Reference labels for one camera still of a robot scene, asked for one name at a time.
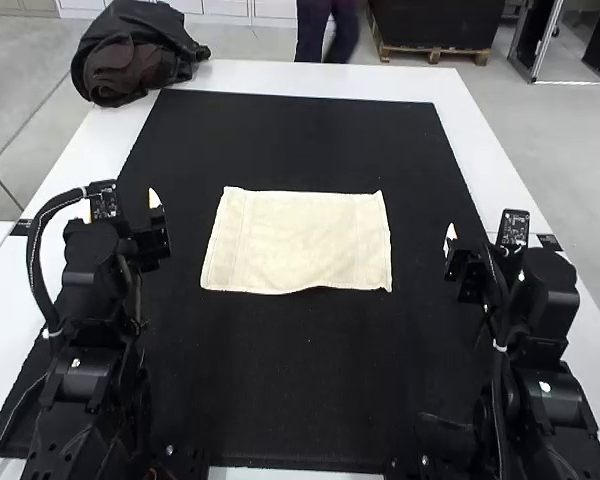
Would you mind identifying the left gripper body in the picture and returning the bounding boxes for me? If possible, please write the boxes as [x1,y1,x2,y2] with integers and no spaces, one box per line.
[64,207,173,275]

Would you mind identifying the grey cupboard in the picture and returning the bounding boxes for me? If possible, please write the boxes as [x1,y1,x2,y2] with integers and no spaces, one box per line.
[54,0,300,24]

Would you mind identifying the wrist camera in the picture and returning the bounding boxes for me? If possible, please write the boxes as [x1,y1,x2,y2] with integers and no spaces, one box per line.
[498,208,532,250]
[86,180,125,225]

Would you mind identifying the black crate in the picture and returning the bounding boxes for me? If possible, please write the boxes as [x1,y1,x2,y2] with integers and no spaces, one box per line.
[368,0,516,52]

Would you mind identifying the black cable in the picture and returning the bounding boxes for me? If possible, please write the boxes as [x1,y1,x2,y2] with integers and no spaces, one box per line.
[26,185,89,342]

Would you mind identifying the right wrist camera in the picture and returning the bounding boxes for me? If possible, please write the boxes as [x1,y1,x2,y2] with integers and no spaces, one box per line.
[498,208,532,250]

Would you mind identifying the black mat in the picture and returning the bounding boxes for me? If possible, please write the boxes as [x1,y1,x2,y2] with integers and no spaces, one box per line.
[0,88,512,465]

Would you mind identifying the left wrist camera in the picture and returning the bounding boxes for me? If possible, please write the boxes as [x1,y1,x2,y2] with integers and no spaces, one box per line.
[86,180,125,225]

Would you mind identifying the aluminium frame trolley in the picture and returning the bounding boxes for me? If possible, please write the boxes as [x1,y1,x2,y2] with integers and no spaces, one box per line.
[505,0,600,88]

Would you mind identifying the pale towel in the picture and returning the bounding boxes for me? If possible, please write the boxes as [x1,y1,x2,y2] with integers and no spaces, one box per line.
[200,185,394,297]

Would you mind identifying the wooden pallet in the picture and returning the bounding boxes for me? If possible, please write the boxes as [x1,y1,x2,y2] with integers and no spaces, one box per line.
[367,5,492,67]

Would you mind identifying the black jacket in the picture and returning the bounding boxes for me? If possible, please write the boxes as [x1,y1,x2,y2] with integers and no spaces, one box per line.
[70,0,213,108]

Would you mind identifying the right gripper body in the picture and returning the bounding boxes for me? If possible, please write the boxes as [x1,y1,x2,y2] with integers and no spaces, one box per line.
[442,238,507,307]

